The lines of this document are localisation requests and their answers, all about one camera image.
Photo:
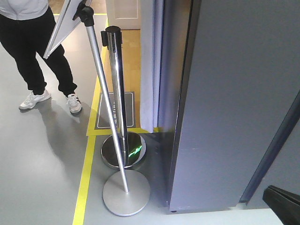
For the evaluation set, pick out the silver sign stand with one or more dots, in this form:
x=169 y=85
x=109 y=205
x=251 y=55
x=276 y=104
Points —
x=66 y=23

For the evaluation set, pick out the person with white sneakers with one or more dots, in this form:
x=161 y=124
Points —
x=25 y=30

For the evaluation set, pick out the grey curtain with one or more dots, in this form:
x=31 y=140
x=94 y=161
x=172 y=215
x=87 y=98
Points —
x=151 y=45

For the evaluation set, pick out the open white fridge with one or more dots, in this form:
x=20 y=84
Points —
x=229 y=102

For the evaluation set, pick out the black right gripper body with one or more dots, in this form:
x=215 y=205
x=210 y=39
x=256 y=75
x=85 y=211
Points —
x=284 y=204

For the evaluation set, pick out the yellow floor tape line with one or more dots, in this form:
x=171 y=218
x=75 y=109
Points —
x=126 y=192

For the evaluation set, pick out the chrome stanchion post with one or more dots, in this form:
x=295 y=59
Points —
x=132 y=145

